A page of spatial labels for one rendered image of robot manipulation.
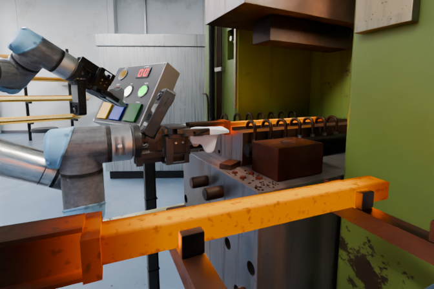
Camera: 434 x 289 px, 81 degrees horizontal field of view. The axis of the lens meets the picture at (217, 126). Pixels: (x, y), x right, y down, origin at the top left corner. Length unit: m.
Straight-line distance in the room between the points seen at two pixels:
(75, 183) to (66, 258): 0.31
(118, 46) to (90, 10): 4.67
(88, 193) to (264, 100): 0.63
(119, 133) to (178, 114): 2.64
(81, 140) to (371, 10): 0.55
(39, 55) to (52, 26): 7.44
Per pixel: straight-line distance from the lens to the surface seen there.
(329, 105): 1.02
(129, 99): 1.07
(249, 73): 0.89
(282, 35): 0.69
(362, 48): 0.54
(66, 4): 8.25
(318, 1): 0.74
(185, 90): 3.14
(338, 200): 0.33
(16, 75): 0.88
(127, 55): 3.30
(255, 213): 0.26
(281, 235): 0.51
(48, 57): 0.85
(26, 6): 8.72
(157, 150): 0.57
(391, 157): 0.52
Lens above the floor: 1.08
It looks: 7 degrees down
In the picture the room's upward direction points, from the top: straight up
